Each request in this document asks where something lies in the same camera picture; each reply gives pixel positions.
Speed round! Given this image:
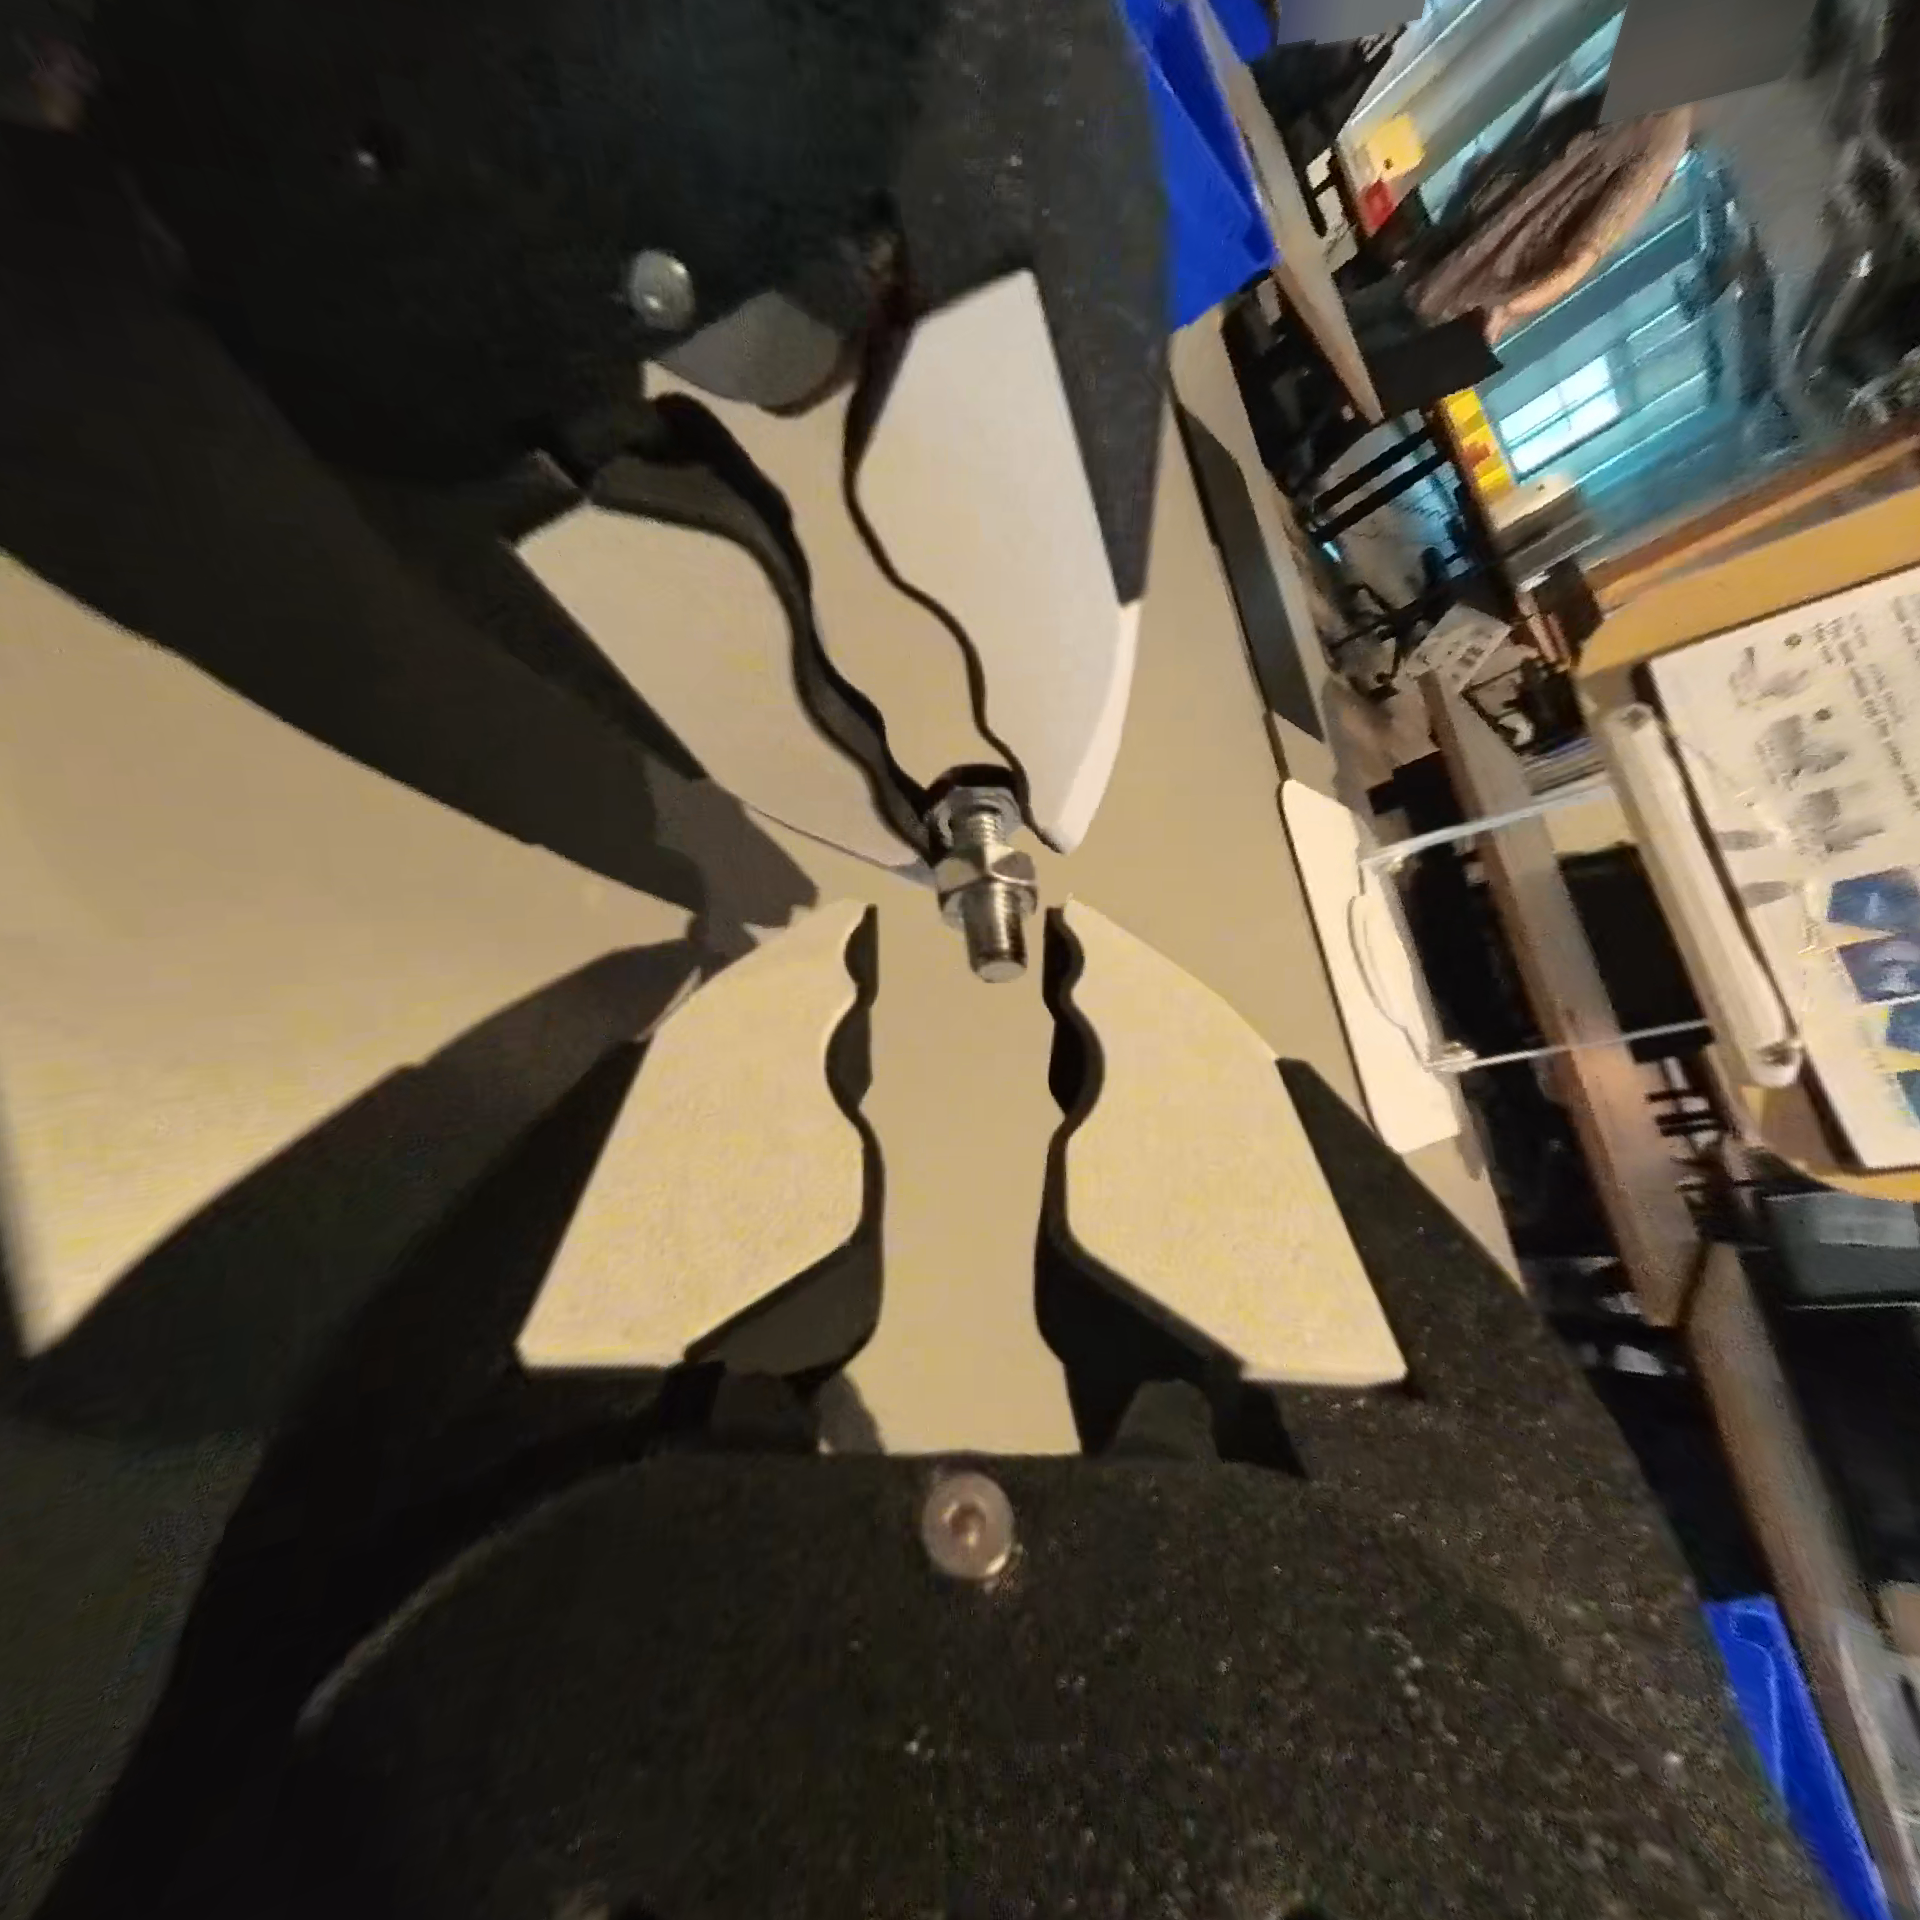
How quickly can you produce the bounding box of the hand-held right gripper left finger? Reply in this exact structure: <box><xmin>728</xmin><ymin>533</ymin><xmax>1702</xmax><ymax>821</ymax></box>
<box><xmin>516</xmin><ymin>897</ymin><xmax>886</xmax><ymax>1377</ymax></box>

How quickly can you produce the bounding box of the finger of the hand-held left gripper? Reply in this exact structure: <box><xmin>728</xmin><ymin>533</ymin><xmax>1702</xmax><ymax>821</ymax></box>
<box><xmin>655</xmin><ymin>268</ymin><xmax>1142</xmax><ymax>856</ymax></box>
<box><xmin>585</xmin><ymin>398</ymin><xmax>939</xmax><ymax>890</ymax></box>

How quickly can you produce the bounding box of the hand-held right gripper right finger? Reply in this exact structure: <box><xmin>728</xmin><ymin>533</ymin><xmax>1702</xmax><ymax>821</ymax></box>
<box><xmin>1035</xmin><ymin>894</ymin><xmax>1412</xmax><ymax>1389</ymax></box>

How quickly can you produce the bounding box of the silver hex bolt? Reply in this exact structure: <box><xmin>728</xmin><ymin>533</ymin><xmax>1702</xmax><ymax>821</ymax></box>
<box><xmin>921</xmin><ymin>766</ymin><xmax>1045</xmax><ymax>988</ymax></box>

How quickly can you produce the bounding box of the large blue plastic bin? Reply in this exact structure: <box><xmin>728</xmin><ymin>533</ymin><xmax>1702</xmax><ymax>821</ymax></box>
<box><xmin>1124</xmin><ymin>0</ymin><xmax>1280</xmax><ymax>326</ymax></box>

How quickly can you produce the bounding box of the wooden office desk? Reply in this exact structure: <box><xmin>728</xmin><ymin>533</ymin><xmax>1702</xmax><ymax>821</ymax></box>
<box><xmin>1199</xmin><ymin>0</ymin><xmax>1389</xmax><ymax>426</ymax></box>

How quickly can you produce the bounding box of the row of yellow bins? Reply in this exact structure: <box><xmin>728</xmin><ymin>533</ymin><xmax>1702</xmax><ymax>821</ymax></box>
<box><xmin>1431</xmin><ymin>386</ymin><xmax>1520</xmax><ymax>492</ymax></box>

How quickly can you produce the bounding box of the instruction poster board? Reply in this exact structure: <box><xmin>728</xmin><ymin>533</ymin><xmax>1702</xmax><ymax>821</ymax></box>
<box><xmin>1574</xmin><ymin>486</ymin><xmax>1920</xmax><ymax>1202</ymax></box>

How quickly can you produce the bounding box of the black desk cable cover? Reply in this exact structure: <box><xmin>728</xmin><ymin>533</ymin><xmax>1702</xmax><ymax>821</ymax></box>
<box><xmin>1176</xmin><ymin>404</ymin><xmax>1332</xmax><ymax>741</ymax></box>

